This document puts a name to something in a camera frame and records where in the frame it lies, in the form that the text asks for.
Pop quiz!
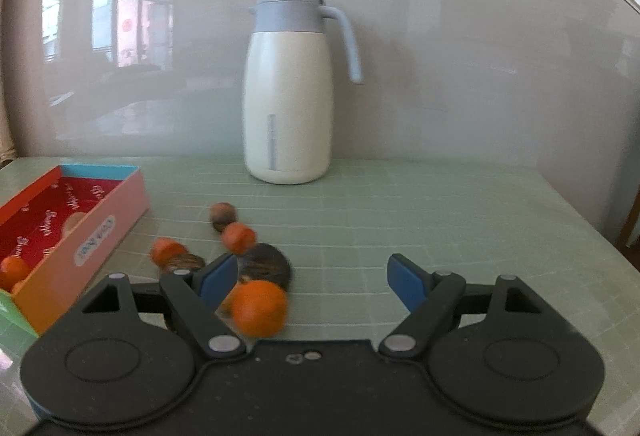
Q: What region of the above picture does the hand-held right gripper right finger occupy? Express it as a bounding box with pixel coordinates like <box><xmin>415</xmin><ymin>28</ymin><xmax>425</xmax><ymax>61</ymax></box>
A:
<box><xmin>378</xmin><ymin>253</ymin><xmax>562</xmax><ymax>360</ymax></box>

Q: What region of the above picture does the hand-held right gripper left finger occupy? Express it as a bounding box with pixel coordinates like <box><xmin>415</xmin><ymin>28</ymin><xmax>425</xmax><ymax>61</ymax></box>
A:
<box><xmin>80</xmin><ymin>253</ymin><xmax>247</xmax><ymax>360</ymax></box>

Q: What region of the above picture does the large orange tangerine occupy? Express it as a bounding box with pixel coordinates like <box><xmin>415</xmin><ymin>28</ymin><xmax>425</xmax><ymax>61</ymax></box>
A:
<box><xmin>231</xmin><ymin>280</ymin><xmax>289</xmax><ymax>337</ymax></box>

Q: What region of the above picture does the red and pink cardboard box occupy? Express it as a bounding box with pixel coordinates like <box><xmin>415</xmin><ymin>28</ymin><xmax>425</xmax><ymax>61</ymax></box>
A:
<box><xmin>0</xmin><ymin>164</ymin><xmax>151</xmax><ymax>336</ymax></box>

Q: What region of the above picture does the brown ridged walnut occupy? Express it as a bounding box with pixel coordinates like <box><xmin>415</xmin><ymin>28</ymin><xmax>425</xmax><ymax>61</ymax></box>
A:
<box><xmin>161</xmin><ymin>254</ymin><xmax>205</xmax><ymax>275</ymax></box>

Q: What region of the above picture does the small orange tangerine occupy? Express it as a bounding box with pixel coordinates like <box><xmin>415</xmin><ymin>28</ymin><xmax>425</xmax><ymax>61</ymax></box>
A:
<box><xmin>0</xmin><ymin>256</ymin><xmax>31</xmax><ymax>291</ymax></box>
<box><xmin>222</xmin><ymin>223</ymin><xmax>257</xmax><ymax>253</ymax></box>
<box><xmin>151</xmin><ymin>238</ymin><xmax>188</xmax><ymax>266</ymax></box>

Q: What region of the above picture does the large dark brown fruit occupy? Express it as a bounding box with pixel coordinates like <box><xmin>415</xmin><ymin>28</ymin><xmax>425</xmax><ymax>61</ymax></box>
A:
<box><xmin>237</xmin><ymin>243</ymin><xmax>293</xmax><ymax>293</ymax></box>

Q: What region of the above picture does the small brown walnut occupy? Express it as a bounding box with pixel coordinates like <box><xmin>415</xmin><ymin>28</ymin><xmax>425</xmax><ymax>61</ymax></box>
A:
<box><xmin>209</xmin><ymin>202</ymin><xmax>237</xmax><ymax>232</ymax></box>

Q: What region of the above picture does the green checked tablecloth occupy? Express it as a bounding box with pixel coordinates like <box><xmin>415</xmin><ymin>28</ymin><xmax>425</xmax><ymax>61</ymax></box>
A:
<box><xmin>0</xmin><ymin>156</ymin><xmax>640</xmax><ymax>436</ymax></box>

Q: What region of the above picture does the cream thermos jug grey lid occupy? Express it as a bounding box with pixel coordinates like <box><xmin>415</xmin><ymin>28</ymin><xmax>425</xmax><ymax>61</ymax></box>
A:
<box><xmin>243</xmin><ymin>0</ymin><xmax>363</xmax><ymax>185</ymax></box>

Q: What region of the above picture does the green box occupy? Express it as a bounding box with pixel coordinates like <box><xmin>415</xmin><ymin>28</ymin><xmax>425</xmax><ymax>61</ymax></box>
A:
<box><xmin>0</xmin><ymin>291</ymin><xmax>39</xmax><ymax>343</ymax></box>

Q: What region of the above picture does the wooden chair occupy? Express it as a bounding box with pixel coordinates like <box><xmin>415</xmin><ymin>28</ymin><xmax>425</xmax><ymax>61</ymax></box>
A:
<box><xmin>617</xmin><ymin>196</ymin><xmax>640</xmax><ymax>258</ymax></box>

